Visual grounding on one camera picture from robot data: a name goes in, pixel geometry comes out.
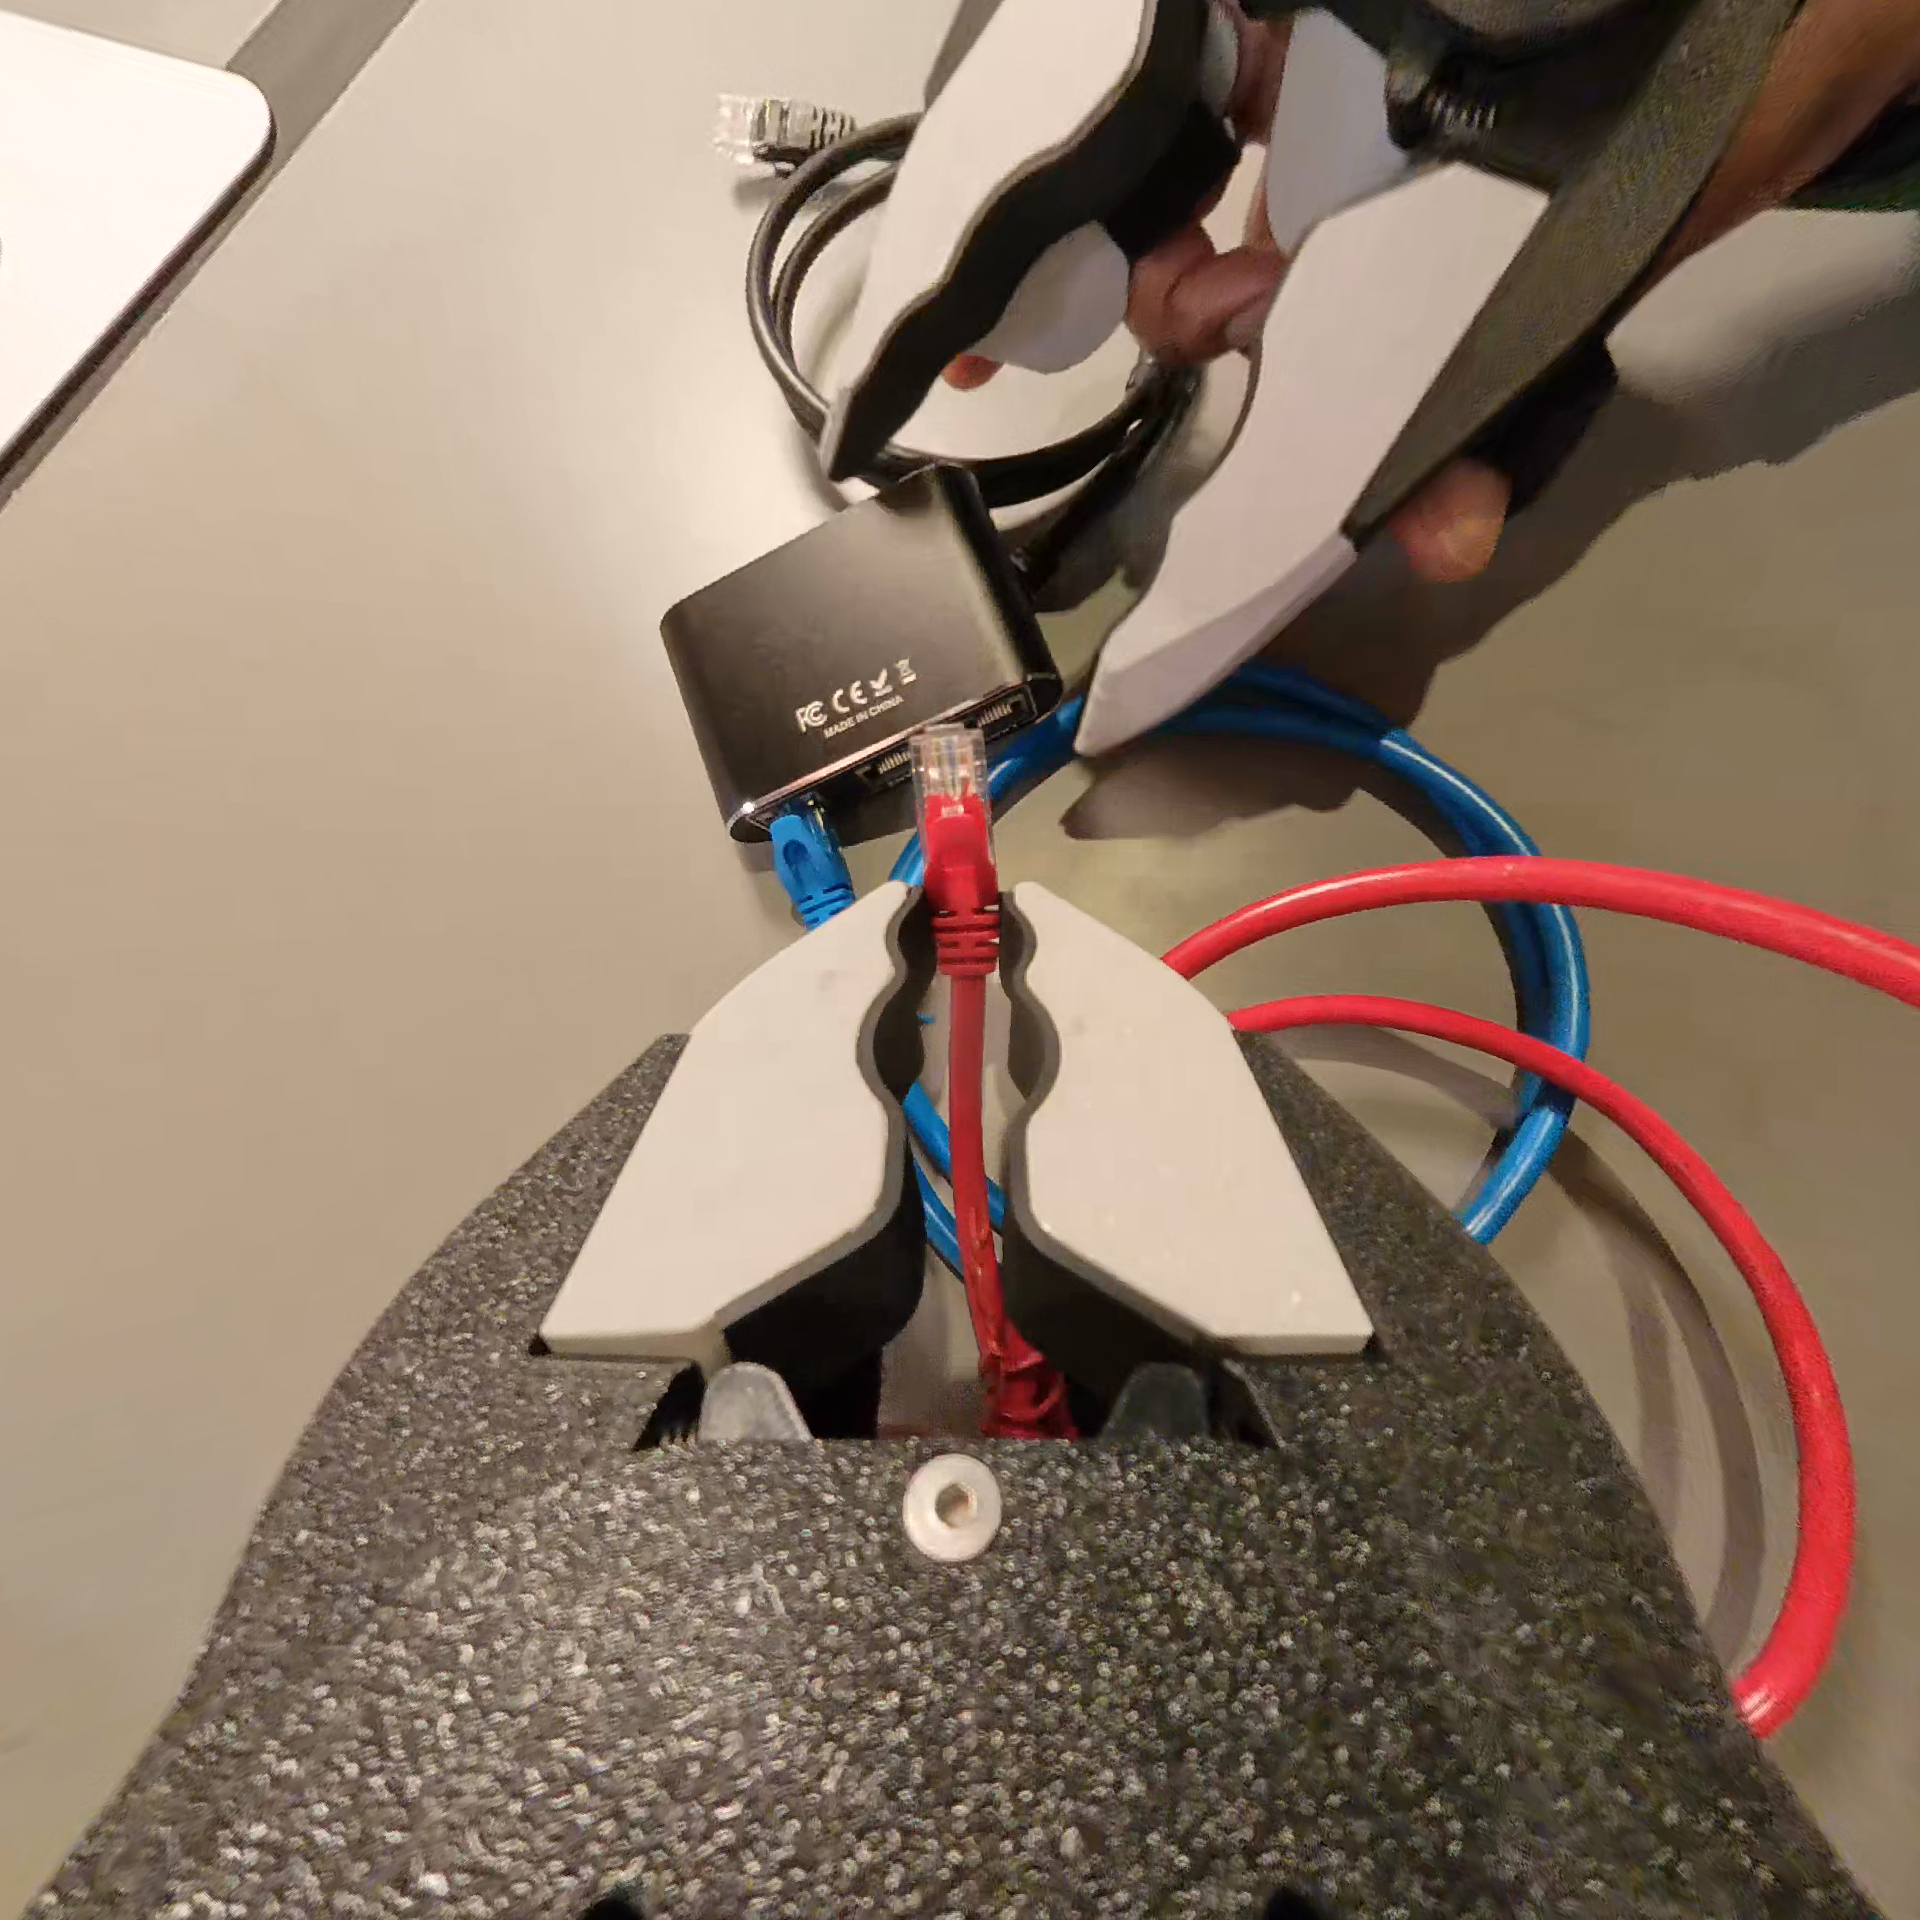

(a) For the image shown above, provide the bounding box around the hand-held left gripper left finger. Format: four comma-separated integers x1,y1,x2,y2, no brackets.
538,879,929,1369

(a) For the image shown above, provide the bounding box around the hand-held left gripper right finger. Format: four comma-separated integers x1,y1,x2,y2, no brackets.
993,879,1376,1374

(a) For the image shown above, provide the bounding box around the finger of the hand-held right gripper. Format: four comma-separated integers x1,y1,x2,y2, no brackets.
1075,16,1566,758
819,0,1243,485

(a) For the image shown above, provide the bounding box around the black ethernet cable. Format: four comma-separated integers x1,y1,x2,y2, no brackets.
713,89,1202,600

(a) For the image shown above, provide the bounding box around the red ethernet cable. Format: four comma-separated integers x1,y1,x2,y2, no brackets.
913,721,1920,1741

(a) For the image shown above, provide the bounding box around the blue ethernet cable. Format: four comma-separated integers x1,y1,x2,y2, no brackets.
768,661,1594,1307

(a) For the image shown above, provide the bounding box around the black network switch box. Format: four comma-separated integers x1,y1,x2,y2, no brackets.
662,464,1068,847

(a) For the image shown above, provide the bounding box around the person's right hand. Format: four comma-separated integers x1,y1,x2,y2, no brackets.
943,23,1920,589

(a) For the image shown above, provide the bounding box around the grey desk divider strip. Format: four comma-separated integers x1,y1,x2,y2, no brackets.
225,0,415,77

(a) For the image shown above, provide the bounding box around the white laptop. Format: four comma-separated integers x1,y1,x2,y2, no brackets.
0,16,276,465

